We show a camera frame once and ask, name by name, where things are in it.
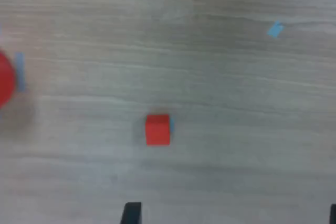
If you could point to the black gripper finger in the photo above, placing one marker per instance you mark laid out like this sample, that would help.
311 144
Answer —
131 214
333 216

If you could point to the red cube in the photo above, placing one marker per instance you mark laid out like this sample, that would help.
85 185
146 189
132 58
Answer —
157 130

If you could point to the small blue tape piece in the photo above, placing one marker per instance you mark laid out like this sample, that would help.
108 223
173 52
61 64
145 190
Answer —
275 30
172 125

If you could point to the narrow blue tape strip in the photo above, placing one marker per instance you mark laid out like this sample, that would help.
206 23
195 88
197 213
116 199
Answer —
20 72

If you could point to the red plastic cup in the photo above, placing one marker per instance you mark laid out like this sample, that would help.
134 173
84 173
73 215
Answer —
6 79

